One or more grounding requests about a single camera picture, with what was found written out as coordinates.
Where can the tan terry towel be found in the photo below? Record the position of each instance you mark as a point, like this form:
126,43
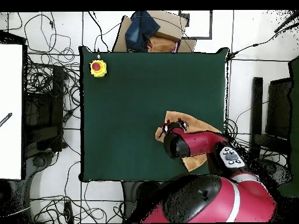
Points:
198,123

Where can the dark green table cloth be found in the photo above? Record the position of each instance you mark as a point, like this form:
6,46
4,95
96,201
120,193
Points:
116,105

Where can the yellow emergency stop button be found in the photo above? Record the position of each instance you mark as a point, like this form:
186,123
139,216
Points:
98,68

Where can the dark grey stand base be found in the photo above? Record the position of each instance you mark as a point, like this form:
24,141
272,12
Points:
278,171
38,162

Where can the white board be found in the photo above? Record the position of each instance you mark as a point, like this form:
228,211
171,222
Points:
10,112

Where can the brown cardboard box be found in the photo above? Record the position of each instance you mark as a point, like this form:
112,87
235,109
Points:
170,25

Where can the black equipment rack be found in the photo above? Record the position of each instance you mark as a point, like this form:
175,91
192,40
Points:
44,116

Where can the black floor bar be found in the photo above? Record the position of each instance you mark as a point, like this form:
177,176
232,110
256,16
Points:
256,116

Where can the blue denim jeans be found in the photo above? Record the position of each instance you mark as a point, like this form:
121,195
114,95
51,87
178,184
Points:
140,30

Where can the black striped rod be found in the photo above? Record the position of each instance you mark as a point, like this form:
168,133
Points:
5,119

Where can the orange-brown folded cloth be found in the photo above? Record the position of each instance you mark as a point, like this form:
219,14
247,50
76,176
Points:
162,44

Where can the black stand frame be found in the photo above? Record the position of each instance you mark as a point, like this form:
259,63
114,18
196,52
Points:
279,109

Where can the black square frame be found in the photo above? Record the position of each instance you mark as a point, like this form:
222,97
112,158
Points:
211,25

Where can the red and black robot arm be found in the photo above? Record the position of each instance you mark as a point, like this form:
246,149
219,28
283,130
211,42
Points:
198,142

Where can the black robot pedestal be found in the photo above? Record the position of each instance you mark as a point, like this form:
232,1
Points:
140,193

